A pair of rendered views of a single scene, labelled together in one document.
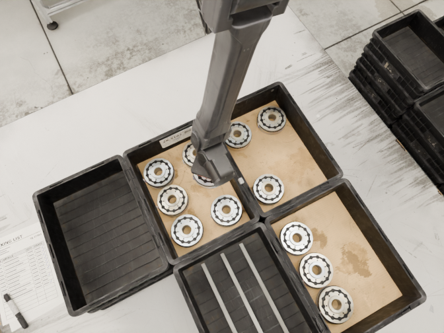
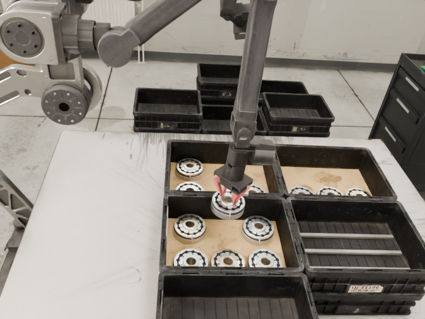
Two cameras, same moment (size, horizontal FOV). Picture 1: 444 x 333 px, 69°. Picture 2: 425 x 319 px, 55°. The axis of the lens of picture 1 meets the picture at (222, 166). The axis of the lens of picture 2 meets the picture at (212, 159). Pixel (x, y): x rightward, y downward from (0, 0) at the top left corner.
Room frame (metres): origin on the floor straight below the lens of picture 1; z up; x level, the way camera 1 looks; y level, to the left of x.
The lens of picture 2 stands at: (0.11, 0.92, 1.83)
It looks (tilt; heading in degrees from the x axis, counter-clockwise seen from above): 38 degrees down; 288
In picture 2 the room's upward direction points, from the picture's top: 6 degrees clockwise
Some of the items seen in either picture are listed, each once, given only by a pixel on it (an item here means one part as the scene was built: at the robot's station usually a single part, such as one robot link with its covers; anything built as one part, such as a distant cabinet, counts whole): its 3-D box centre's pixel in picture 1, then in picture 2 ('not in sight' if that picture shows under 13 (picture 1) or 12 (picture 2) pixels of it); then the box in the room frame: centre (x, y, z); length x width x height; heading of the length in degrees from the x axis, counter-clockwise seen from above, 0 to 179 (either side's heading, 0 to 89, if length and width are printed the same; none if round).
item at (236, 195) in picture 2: not in sight; (233, 190); (0.31, 0.04, 1.02); 0.07 x 0.07 x 0.09; 69
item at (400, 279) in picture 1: (335, 259); (326, 182); (0.06, -0.33, 0.87); 0.40 x 0.30 x 0.11; 25
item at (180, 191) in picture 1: (172, 199); (227, 262); (0.27, 0.17, 0.86); 0.10 x 0.10 x 0.01
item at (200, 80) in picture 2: not in sight; (223, 101); (0.86, -1.54, 0.37); 0.40 x 0.30 x 0.45; 26
